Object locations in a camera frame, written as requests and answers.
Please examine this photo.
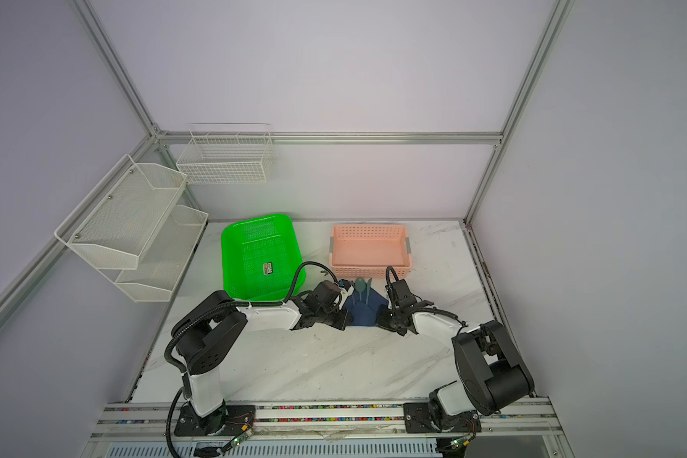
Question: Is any dark blue paper napkin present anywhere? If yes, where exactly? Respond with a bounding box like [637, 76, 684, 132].
[343, 289, 389, 327]

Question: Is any green plastic knife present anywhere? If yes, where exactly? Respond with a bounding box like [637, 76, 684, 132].
[364, 279, 373, 303]

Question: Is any green plastic basket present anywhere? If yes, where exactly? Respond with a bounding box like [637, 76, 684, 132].
[221, 214, 303, 302]

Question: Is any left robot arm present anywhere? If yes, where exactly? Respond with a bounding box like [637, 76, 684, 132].
[163, 281, 353, 419]

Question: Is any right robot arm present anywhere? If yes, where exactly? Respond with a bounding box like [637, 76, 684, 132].
[376, 280, 534, 432]

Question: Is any pink plastic basket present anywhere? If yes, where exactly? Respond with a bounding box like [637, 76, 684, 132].
[329, 224, 413, 280]

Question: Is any white mesh lower shelf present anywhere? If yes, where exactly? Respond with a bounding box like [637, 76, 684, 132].
[114, 205, 208, 303]

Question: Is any white mesh shelf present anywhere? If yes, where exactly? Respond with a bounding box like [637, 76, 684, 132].
[55, 155, 187, 270]
[114, 205, 208, 303]

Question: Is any white mesh upper shelf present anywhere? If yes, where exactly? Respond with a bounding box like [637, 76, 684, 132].
[55, 155, 187, 270]

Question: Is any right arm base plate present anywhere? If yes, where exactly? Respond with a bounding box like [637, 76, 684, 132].
[403, 401, 482, 433]

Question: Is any aluminium mounting rail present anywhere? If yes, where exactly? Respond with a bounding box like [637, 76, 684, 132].
[90, 397, 565, 442]

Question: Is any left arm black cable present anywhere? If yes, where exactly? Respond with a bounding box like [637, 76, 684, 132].
[163, 260, 340, 458]

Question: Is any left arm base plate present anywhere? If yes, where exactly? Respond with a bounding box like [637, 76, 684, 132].
[174, 403, 257, 437]

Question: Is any white wire wall basket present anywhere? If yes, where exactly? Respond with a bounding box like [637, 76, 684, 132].
[177, 123, 276, 185]

